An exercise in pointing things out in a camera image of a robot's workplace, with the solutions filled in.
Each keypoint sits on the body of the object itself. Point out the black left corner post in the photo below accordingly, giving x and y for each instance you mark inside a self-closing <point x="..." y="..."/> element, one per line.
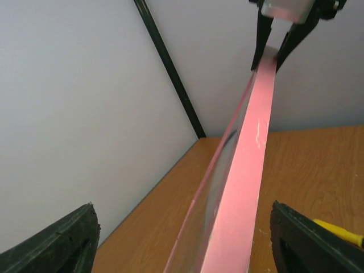
<point x="171" y="70"/>

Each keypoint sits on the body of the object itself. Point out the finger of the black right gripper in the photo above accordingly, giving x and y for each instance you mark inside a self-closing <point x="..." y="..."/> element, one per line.
<point x="296" y="34"/>
<point x="263" y="31"/>

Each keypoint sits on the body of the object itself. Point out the yellow handled screwdriver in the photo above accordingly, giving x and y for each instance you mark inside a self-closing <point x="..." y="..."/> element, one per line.
<point x="348" y="236"/>

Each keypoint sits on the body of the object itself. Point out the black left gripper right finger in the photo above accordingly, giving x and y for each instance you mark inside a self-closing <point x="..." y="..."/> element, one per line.
<point x="301" y="245"/>

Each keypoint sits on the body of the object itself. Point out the pink picture frame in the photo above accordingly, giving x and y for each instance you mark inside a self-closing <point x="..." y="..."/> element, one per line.
<point x="218" y="229"/>

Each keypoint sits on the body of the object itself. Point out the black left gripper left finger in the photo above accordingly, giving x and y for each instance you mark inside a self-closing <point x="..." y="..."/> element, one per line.
<point x="67" y="245"/>

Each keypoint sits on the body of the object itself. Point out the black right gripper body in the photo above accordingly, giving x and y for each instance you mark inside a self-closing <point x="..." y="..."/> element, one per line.
<point x="301" y="10"/>

